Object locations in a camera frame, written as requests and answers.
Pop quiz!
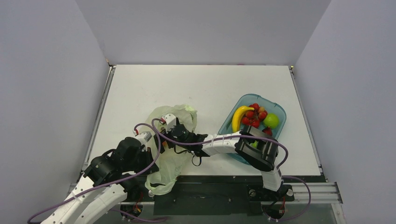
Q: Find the light green plastic bag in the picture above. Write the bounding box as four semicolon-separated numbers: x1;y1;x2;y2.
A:
145;105;197;196

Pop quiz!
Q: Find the teal plastic tray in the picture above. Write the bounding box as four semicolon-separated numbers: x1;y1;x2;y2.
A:
217;93;287;166

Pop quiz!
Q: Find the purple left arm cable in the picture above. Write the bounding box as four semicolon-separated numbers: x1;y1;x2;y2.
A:
27;123;162;224

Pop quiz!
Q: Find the yellow fake banana bunch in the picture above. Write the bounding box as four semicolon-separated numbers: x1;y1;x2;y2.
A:
231;105;255;133

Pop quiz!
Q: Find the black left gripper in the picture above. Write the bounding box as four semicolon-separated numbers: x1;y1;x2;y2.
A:
123;147;159;175

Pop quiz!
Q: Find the dark red fake fruit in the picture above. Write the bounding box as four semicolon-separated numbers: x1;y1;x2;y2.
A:
262;127;273;136

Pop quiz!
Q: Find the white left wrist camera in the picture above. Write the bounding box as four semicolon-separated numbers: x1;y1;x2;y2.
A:
134;132;152;152

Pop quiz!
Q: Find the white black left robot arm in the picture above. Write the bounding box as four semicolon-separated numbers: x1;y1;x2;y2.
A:
43;132;158;224

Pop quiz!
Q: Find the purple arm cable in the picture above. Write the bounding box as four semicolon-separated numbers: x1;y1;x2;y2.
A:
151;118;289;170
27;123;162;224

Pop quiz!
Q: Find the green fake apple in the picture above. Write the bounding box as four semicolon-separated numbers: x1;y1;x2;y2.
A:
263;113;280;129

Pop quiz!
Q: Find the red fake strawberry bunch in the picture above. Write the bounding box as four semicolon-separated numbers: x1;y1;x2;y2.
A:
241;103;268;128

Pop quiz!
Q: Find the aluminium frame rail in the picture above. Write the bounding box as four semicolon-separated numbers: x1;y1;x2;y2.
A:
62;182;344;206

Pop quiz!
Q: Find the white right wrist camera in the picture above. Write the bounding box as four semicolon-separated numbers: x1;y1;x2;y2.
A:
162;113;177;133

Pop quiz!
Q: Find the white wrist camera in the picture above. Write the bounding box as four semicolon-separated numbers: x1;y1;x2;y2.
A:
162;113;177;133
134;132;152;152

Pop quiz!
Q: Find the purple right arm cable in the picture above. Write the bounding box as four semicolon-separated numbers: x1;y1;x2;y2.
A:
151;118;289;170

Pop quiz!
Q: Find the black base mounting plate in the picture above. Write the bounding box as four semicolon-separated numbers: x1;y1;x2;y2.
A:
120;176;295;216

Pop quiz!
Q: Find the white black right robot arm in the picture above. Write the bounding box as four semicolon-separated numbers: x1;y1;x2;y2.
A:
156;124;282;199

